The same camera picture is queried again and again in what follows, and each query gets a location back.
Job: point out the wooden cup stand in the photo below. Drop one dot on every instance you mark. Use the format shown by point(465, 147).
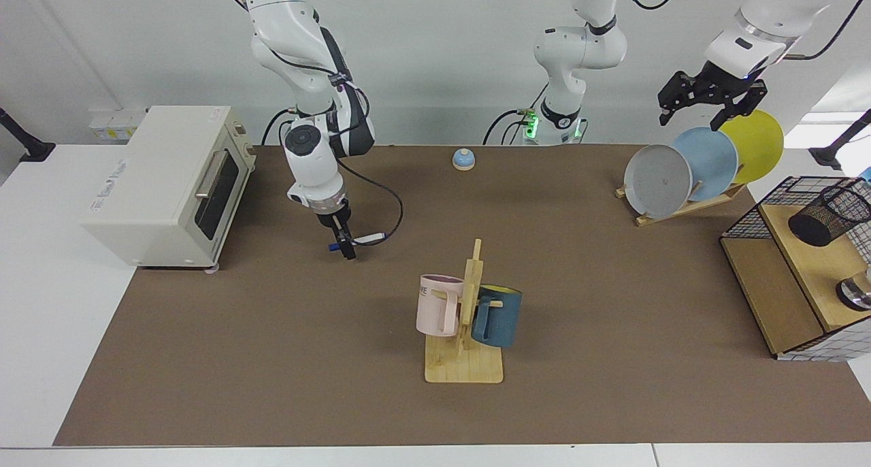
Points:
point(463, 365)

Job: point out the round silver metal lid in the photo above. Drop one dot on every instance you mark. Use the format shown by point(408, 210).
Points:
point(859, 293)

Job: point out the pale toaster oven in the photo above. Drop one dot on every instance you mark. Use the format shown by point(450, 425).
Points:
point(156, 181)

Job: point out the grey plate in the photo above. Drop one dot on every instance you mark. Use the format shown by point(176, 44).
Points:
point(656, 181)

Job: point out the small blue round bell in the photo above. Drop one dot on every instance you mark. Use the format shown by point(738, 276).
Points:
point(463, 159)

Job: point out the black mesh pen holder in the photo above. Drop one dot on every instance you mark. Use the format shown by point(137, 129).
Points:
point(820, 225)

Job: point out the brown table cloth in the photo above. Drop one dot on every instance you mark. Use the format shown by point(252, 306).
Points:
point(340, 358)

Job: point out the light blue plate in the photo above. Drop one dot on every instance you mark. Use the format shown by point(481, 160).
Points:
point(711, 160)

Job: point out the white marker with blue cap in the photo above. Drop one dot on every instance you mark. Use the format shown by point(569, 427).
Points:
point(371, 237)

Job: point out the black camera stand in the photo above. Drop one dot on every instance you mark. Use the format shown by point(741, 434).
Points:
point(827, 155)
point(34, 150)

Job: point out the dark blue mug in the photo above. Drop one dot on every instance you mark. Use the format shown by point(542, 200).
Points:
point(503, 317)

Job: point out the yellow plate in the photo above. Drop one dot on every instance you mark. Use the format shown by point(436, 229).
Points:
point(759, 147)

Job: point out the pink mug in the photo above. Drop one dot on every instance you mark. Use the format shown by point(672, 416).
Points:
point(432, 310)

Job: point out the wooden plate rack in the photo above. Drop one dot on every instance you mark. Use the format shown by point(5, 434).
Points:
point(680, 210)

